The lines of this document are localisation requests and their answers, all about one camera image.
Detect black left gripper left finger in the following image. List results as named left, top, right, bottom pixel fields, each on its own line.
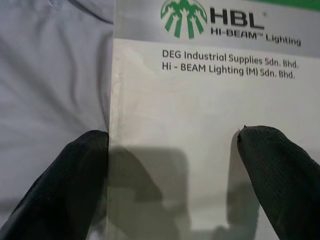
left=0, top=129, right=110, bottom=240

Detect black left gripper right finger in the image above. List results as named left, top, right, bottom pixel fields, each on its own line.
left=236, top=125, right=320, bottom=240

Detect white HBL printed paper bag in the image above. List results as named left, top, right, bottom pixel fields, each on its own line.
left=106, top=0, right=320, bottom=240

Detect grey cloth sheet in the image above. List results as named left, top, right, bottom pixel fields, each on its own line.
left=0, top=0, right=119, bottom=221

